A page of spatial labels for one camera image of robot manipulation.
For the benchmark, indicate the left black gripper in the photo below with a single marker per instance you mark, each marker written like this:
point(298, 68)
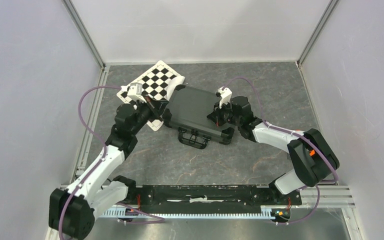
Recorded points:
point(155, 107)

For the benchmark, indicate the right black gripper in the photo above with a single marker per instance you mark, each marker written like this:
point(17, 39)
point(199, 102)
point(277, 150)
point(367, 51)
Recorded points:
point(215, 116)

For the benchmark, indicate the black poker set case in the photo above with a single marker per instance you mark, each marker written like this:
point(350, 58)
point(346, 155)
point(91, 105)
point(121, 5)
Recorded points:
point(187, 113)

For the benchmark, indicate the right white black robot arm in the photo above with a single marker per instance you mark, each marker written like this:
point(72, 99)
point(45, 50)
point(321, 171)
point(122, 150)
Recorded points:
point(312, 158)

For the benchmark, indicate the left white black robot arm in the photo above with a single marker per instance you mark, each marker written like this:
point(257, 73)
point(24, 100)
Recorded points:
point(74, 210)

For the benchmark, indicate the black white checkerboard mat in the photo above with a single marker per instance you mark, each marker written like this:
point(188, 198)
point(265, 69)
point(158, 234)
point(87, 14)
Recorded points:
point(158, 82)

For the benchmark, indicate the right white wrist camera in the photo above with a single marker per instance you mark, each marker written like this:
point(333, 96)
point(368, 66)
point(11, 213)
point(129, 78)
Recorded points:
point(225, 95)

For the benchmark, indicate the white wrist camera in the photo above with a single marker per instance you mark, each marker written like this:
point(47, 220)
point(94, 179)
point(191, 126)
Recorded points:
point(225, 95)
point(133, 92)

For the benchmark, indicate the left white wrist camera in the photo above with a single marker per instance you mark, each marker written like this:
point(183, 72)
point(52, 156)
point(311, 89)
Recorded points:
point(133, 92)

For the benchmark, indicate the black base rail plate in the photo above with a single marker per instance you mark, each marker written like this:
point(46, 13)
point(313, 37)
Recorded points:
point(207, 199)

